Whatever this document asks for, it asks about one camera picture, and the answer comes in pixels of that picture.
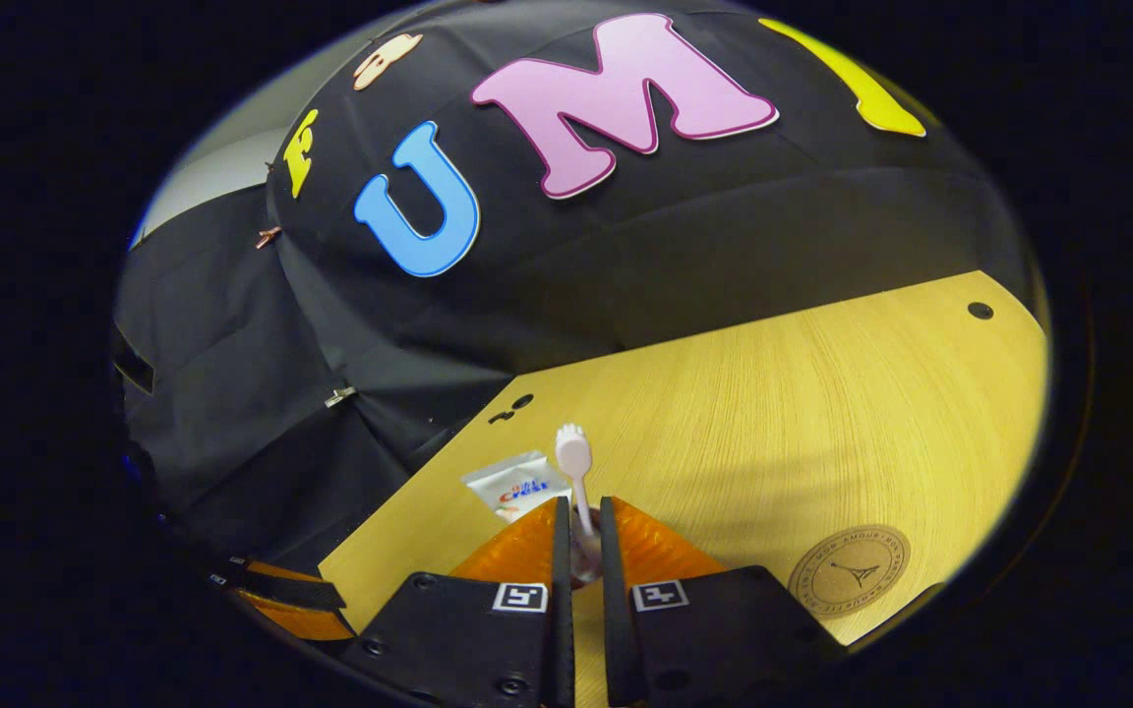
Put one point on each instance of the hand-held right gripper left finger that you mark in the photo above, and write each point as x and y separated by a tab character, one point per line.
563	590

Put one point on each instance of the white toothpaste tube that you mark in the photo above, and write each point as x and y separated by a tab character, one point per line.
512	487

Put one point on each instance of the black backdrop cloth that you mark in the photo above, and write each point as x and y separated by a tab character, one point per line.
626	246

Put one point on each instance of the copper metal clip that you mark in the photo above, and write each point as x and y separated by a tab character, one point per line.
268	237

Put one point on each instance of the pink toothbrush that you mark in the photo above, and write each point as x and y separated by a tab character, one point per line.
574	452

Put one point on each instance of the silver metal clip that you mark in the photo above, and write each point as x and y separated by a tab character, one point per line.
340	396

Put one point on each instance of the round brown coaster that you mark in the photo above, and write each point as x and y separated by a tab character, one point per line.
849	570

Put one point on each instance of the wooden desktop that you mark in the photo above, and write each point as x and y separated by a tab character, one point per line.
773	413

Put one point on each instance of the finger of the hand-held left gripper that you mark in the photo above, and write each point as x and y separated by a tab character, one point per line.
281	590

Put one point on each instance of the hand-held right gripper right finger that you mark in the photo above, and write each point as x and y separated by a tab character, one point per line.
611	590

